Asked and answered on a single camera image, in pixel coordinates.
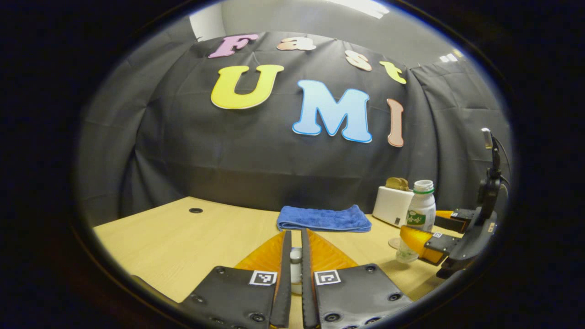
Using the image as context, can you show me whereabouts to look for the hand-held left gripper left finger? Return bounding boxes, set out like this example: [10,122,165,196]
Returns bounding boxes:
[178,231,293,329]

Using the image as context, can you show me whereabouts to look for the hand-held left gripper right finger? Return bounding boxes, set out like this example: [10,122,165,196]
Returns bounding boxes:
[301,228,414,329]

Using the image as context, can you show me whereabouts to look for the white water bottle green label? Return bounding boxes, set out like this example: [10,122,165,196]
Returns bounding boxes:
[396,180,437,264]

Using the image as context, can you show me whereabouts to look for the white toaster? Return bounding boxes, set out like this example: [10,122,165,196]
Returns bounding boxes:
[372,185,415,228]

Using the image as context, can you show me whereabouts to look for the blue folded towel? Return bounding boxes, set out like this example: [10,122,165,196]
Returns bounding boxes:
[277,204,372,233]

